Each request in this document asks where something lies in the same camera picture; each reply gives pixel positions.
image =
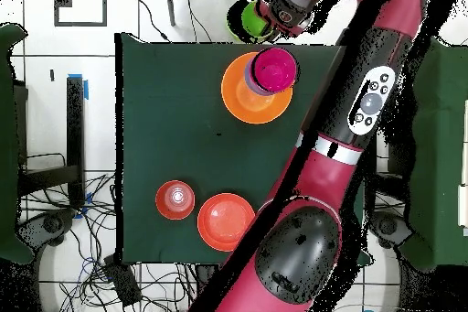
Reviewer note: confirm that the large orange bowl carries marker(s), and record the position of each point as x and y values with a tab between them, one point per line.
237	107

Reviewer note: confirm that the light blue bowl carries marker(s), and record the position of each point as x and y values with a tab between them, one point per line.
250	83

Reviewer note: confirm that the pink-red bowl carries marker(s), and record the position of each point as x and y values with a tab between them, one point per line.
274	69

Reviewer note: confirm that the green cup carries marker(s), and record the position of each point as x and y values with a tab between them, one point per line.
254	23

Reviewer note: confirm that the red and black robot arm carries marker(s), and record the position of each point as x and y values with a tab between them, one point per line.
321	180

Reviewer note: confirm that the large red-orange bowl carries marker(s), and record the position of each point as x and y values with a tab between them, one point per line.
223	220

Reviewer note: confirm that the dark green tablecloth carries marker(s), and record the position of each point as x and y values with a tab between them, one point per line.
182	107

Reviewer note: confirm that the small red-orange bowl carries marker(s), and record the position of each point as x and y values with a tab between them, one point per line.
175	200

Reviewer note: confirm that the blue tape piece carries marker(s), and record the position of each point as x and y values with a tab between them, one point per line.
86	90

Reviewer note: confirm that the black power strip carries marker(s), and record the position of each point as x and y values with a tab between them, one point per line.
122	281

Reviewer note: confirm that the neighbouring green cloth table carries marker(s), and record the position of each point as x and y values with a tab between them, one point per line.
442	143
7	143

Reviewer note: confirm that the white panel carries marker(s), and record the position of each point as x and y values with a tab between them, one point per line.
463	206

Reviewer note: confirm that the camera tripod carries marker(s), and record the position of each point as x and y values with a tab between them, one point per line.
170	8

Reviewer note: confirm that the black metal frame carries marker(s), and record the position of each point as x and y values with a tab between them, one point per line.
391	187
75	125

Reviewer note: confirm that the dark grey pedestal base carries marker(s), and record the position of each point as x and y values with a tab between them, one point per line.
389	226
51	224

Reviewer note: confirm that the black square frame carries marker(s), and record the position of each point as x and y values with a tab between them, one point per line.
80	24

